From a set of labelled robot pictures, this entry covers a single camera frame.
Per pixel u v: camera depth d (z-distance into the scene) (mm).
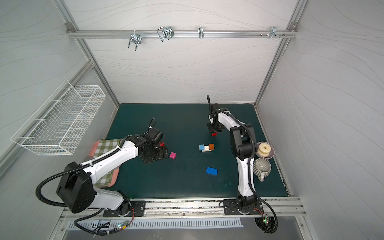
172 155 906
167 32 765
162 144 703
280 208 751
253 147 584
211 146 934
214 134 1034
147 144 605
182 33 801
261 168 862
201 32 783
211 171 850
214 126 883
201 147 931
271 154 874
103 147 955
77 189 409
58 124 678
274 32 762
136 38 793
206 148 934
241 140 575
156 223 703
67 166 431
